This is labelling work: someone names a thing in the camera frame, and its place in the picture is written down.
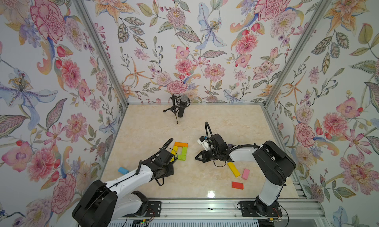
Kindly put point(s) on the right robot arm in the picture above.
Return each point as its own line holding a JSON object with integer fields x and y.
{"x": 274, "y": 163}

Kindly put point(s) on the orange long block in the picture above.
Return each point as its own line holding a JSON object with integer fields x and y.
{"x": 178, "y": 144}

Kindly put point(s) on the red block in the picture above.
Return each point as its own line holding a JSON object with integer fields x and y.
{"x": 237, "y": 185}

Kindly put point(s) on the aluminium front rail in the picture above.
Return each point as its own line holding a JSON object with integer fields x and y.
{"x": 227, "y": 208}

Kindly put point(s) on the long yellow block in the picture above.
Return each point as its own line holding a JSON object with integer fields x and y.
{"x": 234, "y": 170}

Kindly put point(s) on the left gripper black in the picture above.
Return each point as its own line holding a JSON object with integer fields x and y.
{"x": 171, "y": 170}

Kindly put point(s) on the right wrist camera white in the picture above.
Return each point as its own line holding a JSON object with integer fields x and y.
{"x": 203, "y": 142}

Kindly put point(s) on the small yellow block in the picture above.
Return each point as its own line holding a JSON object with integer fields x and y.
{"x": 174, "y": 151}

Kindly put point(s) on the black microphone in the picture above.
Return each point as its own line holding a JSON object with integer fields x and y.
{"x": 183, "y": 103}

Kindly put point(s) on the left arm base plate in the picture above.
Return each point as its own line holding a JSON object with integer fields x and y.
{"x": 148, "y": 210}

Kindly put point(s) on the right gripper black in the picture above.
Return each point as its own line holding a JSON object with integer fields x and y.
{"x": 204, "y": 159}

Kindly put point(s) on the light blue block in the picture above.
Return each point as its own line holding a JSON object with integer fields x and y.
{"x": 123, "y": 171}

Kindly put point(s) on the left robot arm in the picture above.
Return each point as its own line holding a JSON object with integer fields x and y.
{"x": 104, "y": 202}

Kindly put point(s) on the pink block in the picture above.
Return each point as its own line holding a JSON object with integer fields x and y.
{"x": 245, "y": 174}

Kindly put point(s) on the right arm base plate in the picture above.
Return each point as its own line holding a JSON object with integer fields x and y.
{"x": 259, "y": 209}

